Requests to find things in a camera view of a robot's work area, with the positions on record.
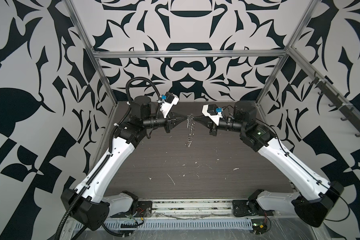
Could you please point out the black wall hook rail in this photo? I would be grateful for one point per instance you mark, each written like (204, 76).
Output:
(338, 101)

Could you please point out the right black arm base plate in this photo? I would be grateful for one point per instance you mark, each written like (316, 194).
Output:
(246, 208)

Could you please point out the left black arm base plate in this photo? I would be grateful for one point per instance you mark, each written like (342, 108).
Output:
(143, 209)

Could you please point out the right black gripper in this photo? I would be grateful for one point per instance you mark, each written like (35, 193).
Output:
(206, 120)

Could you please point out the white slotted cable duct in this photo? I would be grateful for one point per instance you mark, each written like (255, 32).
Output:
(174, 224)

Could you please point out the small green circuit board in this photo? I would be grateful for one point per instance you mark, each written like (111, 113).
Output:
(260, 226)

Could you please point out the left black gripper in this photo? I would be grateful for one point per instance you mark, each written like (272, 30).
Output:
(170, 120)

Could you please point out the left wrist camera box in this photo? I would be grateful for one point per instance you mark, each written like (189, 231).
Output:
(168, 101)

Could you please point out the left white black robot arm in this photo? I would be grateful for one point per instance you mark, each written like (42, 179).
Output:
(124, 139)

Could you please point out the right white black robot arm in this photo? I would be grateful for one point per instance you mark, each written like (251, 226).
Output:
(315, 196)

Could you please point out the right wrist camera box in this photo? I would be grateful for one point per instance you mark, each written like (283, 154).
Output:
(213, 112)

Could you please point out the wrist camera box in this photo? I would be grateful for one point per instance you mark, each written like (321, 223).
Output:
(168, 101)
(213, 112)

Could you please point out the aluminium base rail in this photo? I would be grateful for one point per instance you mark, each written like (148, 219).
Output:
(192, 207)

